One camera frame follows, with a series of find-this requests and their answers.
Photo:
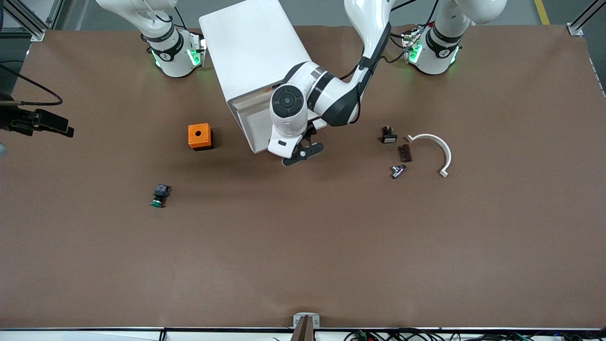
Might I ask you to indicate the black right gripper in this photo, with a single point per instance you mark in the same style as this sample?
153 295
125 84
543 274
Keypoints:
10 118

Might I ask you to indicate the white drawer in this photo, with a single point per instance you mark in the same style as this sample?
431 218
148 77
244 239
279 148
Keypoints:
255 128

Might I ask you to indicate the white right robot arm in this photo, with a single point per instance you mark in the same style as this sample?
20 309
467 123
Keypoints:
173 57

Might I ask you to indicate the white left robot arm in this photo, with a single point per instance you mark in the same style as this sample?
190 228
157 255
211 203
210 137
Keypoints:
331 94

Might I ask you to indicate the white drawer cabinet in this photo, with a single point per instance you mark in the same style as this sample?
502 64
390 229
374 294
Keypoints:
246 42

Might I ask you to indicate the green mushroom push button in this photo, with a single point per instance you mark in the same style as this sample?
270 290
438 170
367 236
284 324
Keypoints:
160 194

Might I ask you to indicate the silver metal tee fitting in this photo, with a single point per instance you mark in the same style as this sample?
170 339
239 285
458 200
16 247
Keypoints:
397 172

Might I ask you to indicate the brown ribbed block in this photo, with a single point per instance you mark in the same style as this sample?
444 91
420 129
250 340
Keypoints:
406 153

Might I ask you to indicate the orange box with hole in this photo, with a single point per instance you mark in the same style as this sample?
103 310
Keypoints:
199 135

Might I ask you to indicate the small black white-faced switch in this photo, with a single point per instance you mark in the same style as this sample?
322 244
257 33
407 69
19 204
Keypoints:
389 137

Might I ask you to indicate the aluminium frame post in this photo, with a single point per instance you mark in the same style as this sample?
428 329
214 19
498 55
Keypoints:
574 29
38 34

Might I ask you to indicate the grey metal mount bracket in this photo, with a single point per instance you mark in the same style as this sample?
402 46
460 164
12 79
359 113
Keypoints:
297 319

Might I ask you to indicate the brown tapered post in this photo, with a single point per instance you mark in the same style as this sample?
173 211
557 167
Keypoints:
305 331

